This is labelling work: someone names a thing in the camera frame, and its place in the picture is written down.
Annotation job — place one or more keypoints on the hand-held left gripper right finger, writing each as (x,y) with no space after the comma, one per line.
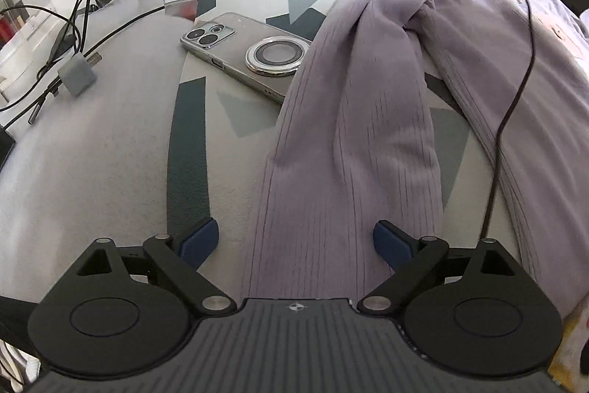
(391,243)

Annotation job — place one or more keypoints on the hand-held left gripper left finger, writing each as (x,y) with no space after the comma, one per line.
(200,243)

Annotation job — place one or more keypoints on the lilac ribbed knit garment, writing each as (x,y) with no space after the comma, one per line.
(349,121)

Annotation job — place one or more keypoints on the silver smartphone in clear case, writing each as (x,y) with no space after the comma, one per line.
(230,47)

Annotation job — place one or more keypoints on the grey charger adapter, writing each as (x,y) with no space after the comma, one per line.
(76,75)

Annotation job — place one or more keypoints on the yellow printed cloth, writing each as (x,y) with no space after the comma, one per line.
(573,351)

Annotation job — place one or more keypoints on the black device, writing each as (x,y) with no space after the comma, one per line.
(5,146)

